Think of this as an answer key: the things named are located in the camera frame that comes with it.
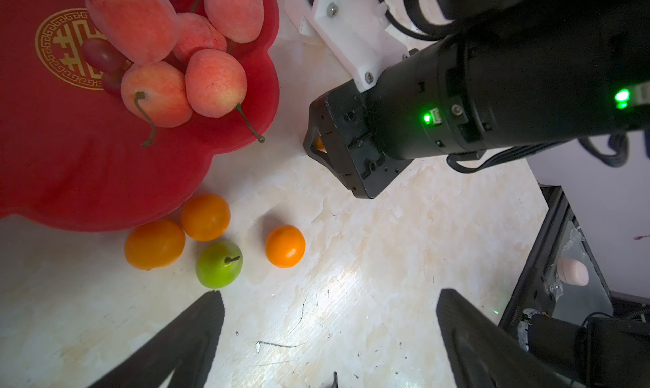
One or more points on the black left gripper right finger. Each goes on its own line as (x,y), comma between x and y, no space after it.
(481,354)

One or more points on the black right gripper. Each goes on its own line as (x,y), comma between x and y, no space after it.
(418,109)

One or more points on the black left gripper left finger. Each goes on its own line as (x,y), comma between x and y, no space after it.
(182,353)

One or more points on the orange fake kumquat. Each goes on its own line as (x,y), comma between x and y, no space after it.
(285,246)
(155,245)
(206,217)
(320,145)

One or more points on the pink fake peach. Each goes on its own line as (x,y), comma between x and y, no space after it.
(144,31)
(156,93)
(239,20)
(197,33)
(216,84)

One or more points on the purple fake grape bunch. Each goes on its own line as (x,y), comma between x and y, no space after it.
(103,56)

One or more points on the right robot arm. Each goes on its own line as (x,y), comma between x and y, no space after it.
(501,80)

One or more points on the green fake pear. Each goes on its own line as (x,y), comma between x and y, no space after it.
(219,265)

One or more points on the red flower fruit bowl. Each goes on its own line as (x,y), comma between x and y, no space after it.
(73,157)

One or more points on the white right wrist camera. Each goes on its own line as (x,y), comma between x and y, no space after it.
(356,31)

